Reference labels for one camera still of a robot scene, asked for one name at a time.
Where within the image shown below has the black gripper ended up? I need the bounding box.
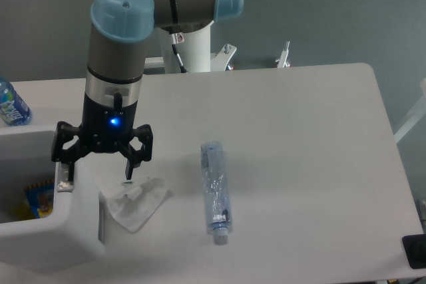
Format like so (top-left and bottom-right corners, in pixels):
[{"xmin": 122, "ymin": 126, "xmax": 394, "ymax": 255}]
[{"xmin": 51, "ymin": 94, "xmax": 154, "ymax": 182}]

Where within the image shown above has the grey trash can push button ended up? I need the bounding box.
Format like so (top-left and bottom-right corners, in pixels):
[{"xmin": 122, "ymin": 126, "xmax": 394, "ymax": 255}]
[{"xmin": 55, "ymin": 162, "xmax": 75, "ymax": 193}]

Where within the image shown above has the white wrapper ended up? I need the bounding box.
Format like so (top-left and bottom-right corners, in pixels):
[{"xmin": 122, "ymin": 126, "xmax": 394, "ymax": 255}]
[{"xmin": 106, "ymin": 178, "xmax": 168, "ymax": 233}]

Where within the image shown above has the white trash can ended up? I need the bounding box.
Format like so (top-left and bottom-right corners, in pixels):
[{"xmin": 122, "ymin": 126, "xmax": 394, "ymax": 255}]
[{"xmin": 1, "ymin": 126, "xmax": 105, "ymax": 269}]

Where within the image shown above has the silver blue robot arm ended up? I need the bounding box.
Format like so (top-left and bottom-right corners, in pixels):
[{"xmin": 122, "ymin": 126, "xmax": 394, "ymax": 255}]
[{"xmin": 51, "ymin": 0, "xmax": 244, "ymax": 183}]

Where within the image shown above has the colourful snack packet in bin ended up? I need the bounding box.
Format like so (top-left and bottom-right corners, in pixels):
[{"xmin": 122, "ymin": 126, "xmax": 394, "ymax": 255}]
[{"xmin": 24, "ymin": 179, "xmax": 55, "ymax": 218}]

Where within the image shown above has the blue labelled water bottle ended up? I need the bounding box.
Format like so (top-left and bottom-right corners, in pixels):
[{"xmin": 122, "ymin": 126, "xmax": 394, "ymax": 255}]
[{"xmin": 1, "ymin": 78, "xmax": 32, "ymax": 126}]

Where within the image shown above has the empty clear plastic bottle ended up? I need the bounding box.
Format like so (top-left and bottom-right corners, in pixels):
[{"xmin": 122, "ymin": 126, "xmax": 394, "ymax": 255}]
[{"xmin": 200, "ymin": 141, "xmax": 232, "ymax": 245}]

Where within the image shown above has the white stand leg right edge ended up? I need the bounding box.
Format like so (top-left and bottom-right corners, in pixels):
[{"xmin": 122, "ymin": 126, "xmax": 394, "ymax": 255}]
[{"xmin": 393, "ymin": 77, "xmax": 426, "ymax": 144}]

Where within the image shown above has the black device at table edge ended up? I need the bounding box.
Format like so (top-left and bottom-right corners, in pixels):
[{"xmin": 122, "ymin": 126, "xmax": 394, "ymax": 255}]
[{"xmin": 402, "ymin": 234, "xmax": 425, "ymax": 269}]

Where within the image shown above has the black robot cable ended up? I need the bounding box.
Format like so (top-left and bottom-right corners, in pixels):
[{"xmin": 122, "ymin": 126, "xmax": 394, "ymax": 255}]
[{"xmin": 168, "ymin": 27, "xmax": 188, "ymax": 74}]

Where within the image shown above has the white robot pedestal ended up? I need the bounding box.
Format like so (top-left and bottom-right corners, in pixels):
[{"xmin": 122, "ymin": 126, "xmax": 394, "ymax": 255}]
[{"xmin": 145, "ymin": 22, "xmax": 237, "ymax": 74}]

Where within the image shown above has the white frame bracket right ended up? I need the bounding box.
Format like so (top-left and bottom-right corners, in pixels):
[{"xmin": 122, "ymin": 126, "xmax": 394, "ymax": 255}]
[{"xmin": 276, "ymin": 41, "xmax": 292, "ymax": 68}]

